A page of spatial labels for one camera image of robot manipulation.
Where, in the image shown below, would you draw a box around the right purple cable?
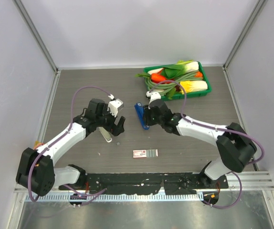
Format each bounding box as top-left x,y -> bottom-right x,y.
148,80 -> 265,208

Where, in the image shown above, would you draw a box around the colourful snack packet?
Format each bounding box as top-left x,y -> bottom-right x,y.
34,141 -> 43,148

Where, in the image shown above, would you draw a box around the blue stapler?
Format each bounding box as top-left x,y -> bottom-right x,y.
134,103 -> 149,130

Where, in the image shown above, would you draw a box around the orange toy carrot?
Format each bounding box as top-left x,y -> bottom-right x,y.
150,73 -> 169,83

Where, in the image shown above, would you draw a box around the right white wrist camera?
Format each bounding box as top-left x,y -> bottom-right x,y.
146,91 -> 161,104

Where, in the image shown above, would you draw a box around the yellow white toy cabbage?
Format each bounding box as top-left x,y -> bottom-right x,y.
180,80 -> 208,94

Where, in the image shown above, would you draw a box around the white beige stapler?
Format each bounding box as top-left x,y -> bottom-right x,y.
98,127 -> 112,143

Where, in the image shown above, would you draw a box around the green plastic tray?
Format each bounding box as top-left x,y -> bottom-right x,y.
136,62 -> 211,101

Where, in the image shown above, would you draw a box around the green toy long beans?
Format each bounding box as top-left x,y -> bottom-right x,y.
145,72 -> 203,95

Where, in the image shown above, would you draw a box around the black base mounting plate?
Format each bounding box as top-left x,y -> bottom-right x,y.
69,172 -> 229,196

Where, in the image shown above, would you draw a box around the purple cable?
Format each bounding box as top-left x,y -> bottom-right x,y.
28,86 -> 108,206
148,80 -> 265,208

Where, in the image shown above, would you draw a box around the red white staple box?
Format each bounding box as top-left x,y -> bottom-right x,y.
133,149 -> 158,159

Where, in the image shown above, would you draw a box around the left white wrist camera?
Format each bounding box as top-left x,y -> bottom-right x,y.
107,94 -> 124,117

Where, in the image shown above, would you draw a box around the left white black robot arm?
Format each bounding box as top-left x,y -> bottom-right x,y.
16,99 -> 125,197

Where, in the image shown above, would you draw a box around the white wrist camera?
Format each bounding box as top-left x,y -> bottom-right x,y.
146,91 -> 161,104
107,94 -> 124,117

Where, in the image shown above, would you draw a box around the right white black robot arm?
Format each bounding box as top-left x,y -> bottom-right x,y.
143,99 -> 257,188

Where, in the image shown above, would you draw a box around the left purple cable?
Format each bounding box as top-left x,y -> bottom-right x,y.
28,86 -> 108,206

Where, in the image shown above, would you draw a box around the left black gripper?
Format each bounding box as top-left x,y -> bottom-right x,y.
96,104 -> 125,136

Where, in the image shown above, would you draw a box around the white toy radish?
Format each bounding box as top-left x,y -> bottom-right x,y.
147,68 -> 164,75

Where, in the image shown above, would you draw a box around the white green toy bok choy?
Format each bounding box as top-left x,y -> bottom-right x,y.
163,60 -> 199,79

